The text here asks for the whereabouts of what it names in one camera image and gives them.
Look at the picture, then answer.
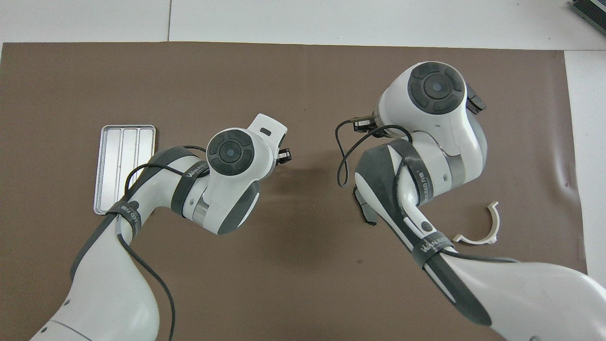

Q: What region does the silver metal tray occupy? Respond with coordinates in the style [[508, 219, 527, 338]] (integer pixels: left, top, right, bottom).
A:
[[93, 125, 157, 216]]

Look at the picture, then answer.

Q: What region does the brown table mat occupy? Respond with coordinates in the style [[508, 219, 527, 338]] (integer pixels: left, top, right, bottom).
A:
[[0, 42, 596, 341]]

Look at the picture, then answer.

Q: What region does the long dark brake pad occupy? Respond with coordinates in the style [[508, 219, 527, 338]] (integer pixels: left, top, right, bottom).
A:
[[353, 186, 378, 226]]

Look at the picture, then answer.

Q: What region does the short dark brake pad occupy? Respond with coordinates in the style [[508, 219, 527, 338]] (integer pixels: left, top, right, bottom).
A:
[[466, 84, 487, 113]]

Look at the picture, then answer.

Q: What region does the grey finned device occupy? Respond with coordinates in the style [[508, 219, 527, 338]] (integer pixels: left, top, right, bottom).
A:
[[568, 0, 606, 30]]

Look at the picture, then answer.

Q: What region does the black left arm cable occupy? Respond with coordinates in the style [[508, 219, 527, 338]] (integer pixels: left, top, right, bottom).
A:
[[116, 144, 211, 341]]

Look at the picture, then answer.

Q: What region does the white curved plastic bracket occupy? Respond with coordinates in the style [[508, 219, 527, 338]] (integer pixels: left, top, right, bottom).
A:
[[452, 201, 500, 245]]

